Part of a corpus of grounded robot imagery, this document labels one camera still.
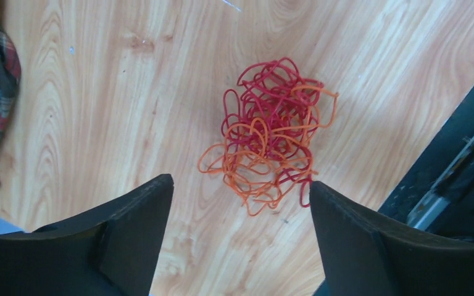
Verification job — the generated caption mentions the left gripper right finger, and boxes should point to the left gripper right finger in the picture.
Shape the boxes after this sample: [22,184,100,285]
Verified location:
[309,181,474,295]

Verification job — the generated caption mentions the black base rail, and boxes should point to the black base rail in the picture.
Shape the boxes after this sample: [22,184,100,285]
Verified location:
[379,87,474,243]

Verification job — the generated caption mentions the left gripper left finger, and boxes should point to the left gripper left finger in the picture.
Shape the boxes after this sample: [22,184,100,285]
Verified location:
[0,174,174,295]

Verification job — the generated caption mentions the orange cable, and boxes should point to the orange cable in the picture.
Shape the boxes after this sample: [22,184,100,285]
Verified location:
[197,83,340,217]

